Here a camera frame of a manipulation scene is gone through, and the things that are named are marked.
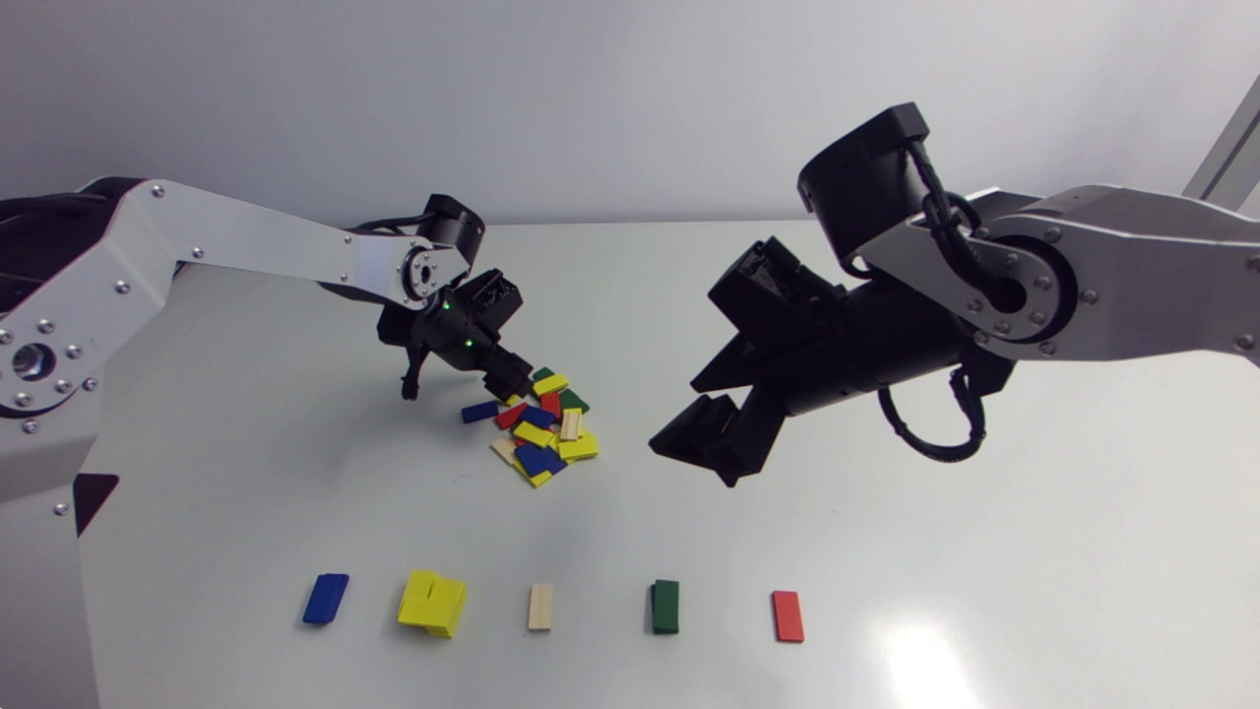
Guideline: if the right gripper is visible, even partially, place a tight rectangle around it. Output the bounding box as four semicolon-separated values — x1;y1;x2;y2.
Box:
649;286;889;489

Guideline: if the pile of yellow wooden blocks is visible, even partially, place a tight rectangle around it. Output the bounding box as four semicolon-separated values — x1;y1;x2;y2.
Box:
397;569;469;639

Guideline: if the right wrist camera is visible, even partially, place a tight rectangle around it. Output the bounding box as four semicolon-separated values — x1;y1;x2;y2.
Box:
708;236;848;334

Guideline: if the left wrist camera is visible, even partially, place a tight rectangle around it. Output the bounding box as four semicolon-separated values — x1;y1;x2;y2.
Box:
458;268;524;336

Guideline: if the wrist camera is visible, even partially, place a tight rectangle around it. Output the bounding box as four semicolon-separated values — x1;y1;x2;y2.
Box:
458;268;524;336
708;236;848;334

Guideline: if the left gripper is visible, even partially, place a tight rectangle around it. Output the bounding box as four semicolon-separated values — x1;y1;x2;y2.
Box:
479;345;538;403

